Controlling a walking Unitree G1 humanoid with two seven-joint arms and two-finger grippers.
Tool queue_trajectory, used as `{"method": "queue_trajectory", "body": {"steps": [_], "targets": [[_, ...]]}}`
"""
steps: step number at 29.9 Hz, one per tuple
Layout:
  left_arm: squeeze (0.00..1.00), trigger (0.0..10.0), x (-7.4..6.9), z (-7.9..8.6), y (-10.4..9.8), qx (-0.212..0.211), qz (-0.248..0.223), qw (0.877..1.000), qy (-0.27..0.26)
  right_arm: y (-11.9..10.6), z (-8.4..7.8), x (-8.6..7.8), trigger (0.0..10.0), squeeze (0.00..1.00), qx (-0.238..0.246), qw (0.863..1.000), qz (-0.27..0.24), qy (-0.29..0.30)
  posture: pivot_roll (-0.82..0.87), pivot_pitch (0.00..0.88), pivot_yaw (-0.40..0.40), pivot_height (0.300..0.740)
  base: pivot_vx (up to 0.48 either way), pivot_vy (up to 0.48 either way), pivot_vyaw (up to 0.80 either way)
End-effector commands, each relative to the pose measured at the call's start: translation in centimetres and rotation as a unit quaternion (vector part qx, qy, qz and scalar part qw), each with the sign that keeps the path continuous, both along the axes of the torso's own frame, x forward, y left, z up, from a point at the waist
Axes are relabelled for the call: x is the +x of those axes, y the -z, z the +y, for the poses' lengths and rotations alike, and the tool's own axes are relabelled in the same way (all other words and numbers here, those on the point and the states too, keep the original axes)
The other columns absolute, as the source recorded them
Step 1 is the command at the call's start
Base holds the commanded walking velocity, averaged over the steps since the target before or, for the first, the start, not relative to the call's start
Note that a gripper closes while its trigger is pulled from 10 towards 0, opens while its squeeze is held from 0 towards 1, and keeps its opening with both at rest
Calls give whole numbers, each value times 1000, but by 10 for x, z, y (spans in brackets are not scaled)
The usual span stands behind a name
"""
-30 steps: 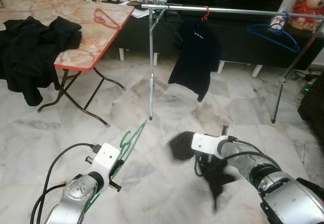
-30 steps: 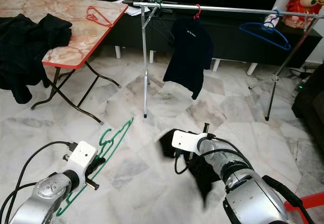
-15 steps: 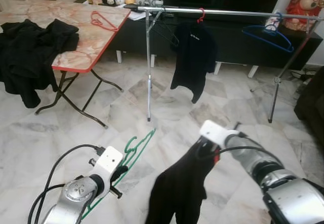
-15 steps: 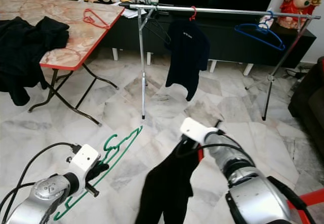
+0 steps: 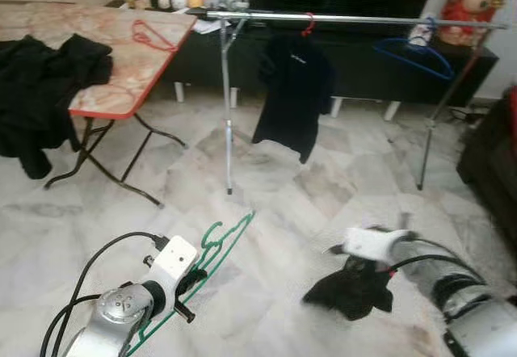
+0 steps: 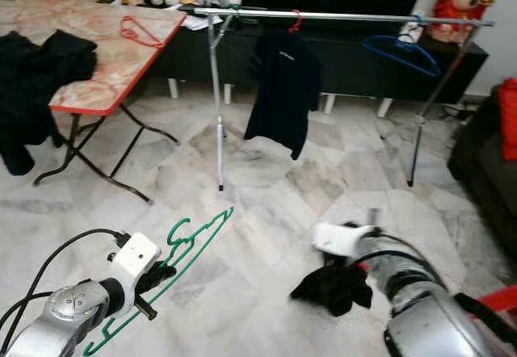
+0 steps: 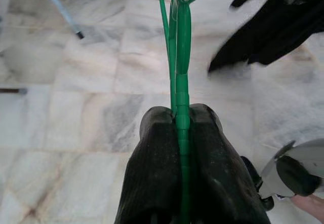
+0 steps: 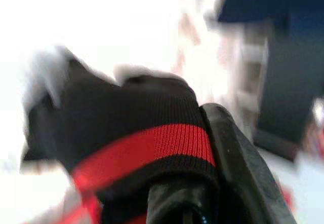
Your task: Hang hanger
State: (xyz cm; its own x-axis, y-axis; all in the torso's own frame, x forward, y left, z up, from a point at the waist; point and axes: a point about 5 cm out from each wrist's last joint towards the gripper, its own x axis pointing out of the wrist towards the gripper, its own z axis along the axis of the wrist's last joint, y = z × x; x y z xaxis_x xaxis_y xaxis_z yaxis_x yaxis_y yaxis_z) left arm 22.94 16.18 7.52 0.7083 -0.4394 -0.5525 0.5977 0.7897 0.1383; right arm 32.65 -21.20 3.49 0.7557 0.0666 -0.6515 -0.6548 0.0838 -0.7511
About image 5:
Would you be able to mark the black TV console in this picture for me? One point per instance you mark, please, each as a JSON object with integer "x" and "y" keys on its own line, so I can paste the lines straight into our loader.
{"x": 363, "y": 82}

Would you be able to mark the black fleece jacket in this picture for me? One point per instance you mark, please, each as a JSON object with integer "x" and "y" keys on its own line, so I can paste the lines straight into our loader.
{"x": 48, "y": 90}

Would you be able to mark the white paper stack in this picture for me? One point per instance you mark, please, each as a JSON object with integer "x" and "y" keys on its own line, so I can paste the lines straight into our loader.
{"x": 206, "y": 26}

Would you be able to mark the marble pattern folding table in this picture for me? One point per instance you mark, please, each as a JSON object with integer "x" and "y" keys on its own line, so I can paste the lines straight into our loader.
{"x": 121, "y": 82}

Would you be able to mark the silver metal clothes rack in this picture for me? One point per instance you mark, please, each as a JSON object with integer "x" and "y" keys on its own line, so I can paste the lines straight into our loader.
{"x": 363, "y": 19}

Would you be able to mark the orange round figurine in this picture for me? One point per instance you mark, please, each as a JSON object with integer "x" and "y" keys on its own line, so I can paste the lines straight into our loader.
{"x": 195, "y": 0}

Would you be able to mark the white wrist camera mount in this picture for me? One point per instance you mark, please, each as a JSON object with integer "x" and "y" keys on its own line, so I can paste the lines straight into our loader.
{"x": 174, "y": 258}
{"x": 371, "y": 242}

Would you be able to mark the red plastic hanger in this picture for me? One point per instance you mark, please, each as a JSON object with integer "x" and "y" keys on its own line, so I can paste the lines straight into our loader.
{"x": 309, "y": 27}
{"x": 137, "y": 35}

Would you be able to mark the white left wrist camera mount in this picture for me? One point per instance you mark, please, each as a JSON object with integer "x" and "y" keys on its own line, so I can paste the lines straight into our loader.
{"x": 174, "y": 258}

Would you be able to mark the grey fabric sofa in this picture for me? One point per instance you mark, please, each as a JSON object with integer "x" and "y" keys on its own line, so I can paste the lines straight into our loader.
{"x": 493, "y": 179}

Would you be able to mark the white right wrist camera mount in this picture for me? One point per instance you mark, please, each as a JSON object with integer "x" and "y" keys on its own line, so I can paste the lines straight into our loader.
{"x": 371, "y": 242}

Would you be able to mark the black garment with red trim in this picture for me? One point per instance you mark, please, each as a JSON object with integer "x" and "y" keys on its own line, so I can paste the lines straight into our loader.
{"x": 347, "y": 292}

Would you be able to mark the green plastic hanger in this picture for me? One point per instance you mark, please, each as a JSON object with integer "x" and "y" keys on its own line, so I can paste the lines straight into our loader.
{"x": 234, "y": 235}

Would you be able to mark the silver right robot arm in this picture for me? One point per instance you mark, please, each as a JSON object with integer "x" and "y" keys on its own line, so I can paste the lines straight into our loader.
{"x": 460, "y": 292}

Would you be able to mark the navy blue t-shirt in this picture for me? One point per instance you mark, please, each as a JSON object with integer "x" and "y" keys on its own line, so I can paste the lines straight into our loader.
{"x": 295, "y": 90}

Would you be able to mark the blue plastic hanger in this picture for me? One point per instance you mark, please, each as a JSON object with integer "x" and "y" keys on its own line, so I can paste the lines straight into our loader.
{"x": 436, "y": 72}

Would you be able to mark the black round figurine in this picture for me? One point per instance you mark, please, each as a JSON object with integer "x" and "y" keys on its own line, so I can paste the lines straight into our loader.
{"x": 162, "y": 0}

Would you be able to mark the pink tissue pack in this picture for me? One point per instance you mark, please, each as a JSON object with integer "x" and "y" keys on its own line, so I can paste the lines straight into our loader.
{"x": 421, "y": 34}

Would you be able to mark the red laughing Buddha statue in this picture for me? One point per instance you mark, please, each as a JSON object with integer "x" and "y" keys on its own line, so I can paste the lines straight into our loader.
{"x": 464, "y": 6}

